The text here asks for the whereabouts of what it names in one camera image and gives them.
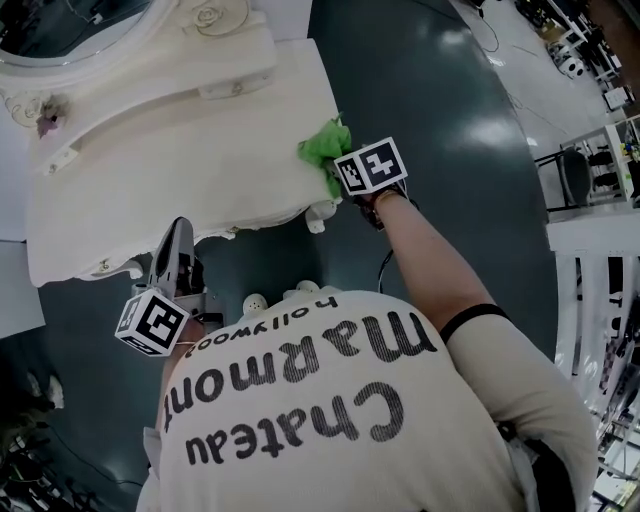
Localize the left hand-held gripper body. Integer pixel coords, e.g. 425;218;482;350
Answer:
114;256;224;359

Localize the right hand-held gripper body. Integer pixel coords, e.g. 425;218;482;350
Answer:
333;136;412;232

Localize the green cloth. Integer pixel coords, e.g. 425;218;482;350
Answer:
298;113;354;199

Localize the person's left forearm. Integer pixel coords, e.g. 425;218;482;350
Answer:
174;319;204;351

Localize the person's right forearm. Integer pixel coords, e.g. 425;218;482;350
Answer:
374;192;511;346

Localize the white dressing table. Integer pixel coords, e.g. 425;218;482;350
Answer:
23;37;347;289

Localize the pink artificial flower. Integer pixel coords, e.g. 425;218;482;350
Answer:
37;97;74;139

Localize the black metal chair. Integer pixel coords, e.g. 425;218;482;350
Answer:
533;147;597;212

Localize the white round device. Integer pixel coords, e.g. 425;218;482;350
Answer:
558;54;586;80

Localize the white cabinet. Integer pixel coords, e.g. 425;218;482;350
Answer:
547;204;640;401

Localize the white metal shelf rack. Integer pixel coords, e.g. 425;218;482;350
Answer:
559;115;640;207

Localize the person's cream printed t-shirt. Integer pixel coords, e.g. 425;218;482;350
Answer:
137;287;599;512

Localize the oval mirror carved white frame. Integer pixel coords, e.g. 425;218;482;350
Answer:
0;0;269;131

